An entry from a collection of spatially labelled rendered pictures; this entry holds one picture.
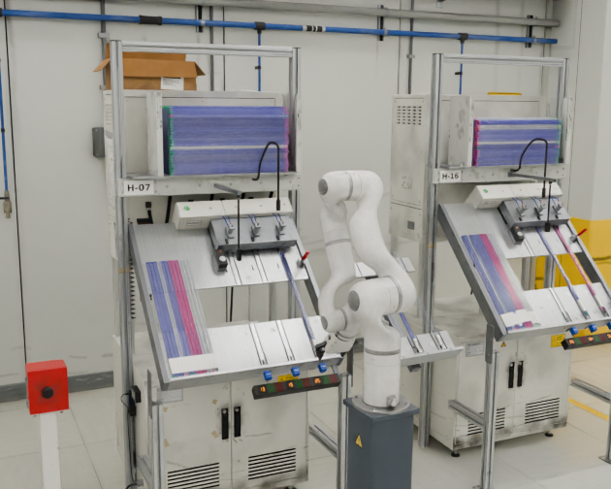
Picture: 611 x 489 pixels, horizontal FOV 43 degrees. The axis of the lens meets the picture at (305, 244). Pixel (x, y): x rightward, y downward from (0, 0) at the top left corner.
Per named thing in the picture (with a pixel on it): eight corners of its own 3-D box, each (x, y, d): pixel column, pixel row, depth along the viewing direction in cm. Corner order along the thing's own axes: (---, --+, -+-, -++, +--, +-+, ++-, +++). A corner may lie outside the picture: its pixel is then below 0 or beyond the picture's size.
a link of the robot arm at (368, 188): (366, 321, 249) (405, 314, 257) (386, 310, 239) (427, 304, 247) (326, 179, 262) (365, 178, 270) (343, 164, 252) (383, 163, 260)
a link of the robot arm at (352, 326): (338, 339, 264) (362, 335, 268) (351, 318, 255) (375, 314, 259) (330, 318, 269) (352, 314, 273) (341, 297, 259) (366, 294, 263)
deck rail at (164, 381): (167, 390, 271) (170, 382, 266) (161, 391, 270) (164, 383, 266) (131, 232, 309) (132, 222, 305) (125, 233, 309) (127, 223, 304)
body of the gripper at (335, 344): (335, 341, 266) (325, 357, 274) (361, 338, 270) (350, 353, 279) (328, 322, 270) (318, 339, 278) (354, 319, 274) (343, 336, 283)
